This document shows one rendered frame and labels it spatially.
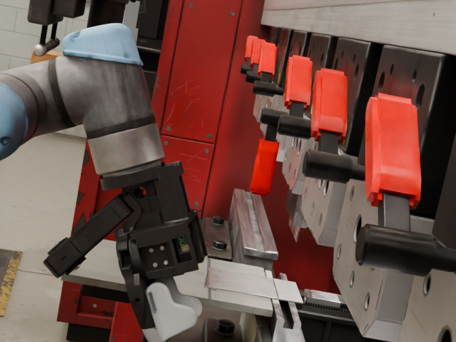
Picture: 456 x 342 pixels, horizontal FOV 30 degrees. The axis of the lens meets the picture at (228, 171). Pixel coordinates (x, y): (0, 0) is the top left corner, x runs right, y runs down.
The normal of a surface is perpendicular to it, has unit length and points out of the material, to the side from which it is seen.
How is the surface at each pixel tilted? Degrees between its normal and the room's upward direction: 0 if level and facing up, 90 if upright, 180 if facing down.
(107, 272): 0
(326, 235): 135
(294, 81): 39
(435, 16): 90
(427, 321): 90
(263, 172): 91
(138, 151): 77
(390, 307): 90
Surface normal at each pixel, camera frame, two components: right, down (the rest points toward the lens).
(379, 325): -0.11, 0.81
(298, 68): 0.16, -0.64
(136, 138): 0.36, 0.00
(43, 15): 0.11, 0.19
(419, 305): -0.98, -0.18
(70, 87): -0.01, 0.02
